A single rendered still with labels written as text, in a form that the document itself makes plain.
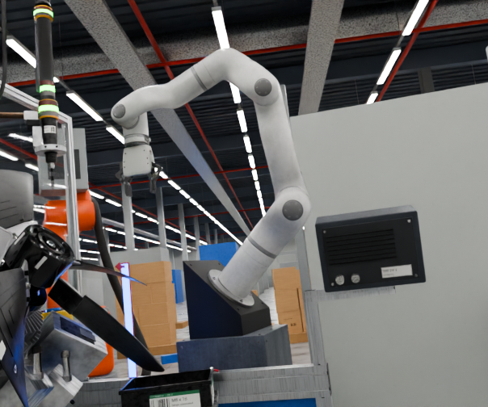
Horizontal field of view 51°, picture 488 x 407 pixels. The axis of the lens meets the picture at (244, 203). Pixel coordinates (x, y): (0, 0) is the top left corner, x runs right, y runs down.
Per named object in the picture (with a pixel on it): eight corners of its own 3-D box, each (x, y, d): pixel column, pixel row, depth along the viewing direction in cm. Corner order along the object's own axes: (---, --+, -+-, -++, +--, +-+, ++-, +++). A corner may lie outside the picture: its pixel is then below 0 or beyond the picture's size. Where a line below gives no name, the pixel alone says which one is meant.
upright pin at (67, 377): (59, 382, 108) (57, 351, 108) (65, 380, 110) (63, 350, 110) (69, 382, 107) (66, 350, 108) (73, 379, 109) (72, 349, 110)
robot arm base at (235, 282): (216, 268, 187) (246, 228, 184) (257, 300, 183) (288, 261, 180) (200, 276, 168) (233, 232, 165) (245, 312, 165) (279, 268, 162)
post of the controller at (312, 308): (313, 366, 134) (304, 291, 137) (314, 363, 137) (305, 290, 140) (325, 365, 133) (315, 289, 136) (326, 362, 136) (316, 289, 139)
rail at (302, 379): (24, 415, 150) (23, 387, 151) (32, 412, 154) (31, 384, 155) (330, 396, 132) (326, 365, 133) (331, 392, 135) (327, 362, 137)
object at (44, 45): (40, 98, 119) (35, 16, 122) (39, 103, 122) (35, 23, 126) (56, 98, 121) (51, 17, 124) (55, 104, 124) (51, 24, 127)
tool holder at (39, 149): (25, 148, 114) (23, 107, 116) (25, 157, 121) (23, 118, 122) (67, 148, 118) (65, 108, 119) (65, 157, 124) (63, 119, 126)
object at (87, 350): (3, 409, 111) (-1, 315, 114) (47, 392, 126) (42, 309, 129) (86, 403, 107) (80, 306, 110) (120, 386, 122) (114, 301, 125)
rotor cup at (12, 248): (-32, 270, 99) (12, 221, 98) (3, 256, 114) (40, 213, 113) (26, 318, 100) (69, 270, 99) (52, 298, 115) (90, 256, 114)
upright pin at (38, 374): (30, 380, 99) (28, 346, 100) (36, 378, 101) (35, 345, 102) (39, 379, 99) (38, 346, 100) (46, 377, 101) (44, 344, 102)
